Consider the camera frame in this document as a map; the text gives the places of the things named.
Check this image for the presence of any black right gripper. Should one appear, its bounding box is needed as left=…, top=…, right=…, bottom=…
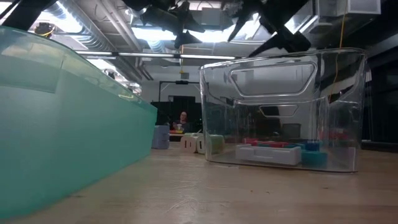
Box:
left=222, top=0, right=312, bottom=58

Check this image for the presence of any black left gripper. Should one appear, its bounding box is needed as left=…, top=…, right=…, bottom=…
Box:
left=123, top=0, right=206, bottom=50

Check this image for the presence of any clear plastic bin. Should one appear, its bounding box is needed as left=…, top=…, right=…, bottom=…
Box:
left=199, top=47, right=368, bottom=174

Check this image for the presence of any light blue plug adapter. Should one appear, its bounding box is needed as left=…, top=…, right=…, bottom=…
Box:
left=151, top=124, right=171, bottom=150

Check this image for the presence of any long ceiling light tube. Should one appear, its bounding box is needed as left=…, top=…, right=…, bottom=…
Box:
left=74, top=50, right=237, bottom=60

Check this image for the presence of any person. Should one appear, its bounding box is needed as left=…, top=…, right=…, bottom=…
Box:
left=172, top=111, right=191, bottom=134

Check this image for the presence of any cream cube block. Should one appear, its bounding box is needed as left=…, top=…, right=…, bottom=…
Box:
left=180, top=133, right=198, bottom=154

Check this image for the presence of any green translucent plastic bin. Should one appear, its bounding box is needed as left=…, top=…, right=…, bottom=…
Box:
left=0, top=26, right=158, bottom=220

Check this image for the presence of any black gantry frame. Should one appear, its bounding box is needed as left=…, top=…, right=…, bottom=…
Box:
left=158, top=80, right=201, bottom=102

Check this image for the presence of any yellow hanging cable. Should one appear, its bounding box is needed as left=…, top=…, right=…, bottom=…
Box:
left=329, top=0, right=348, bottom=103

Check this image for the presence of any silver corrugated ventilation duct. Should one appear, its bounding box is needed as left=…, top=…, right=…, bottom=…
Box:
left=46, top=0, right=116, bottom=52

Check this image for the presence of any black yellow cable reel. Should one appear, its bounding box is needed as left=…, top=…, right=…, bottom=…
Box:
left=33, top=22, right=57, bottom=39

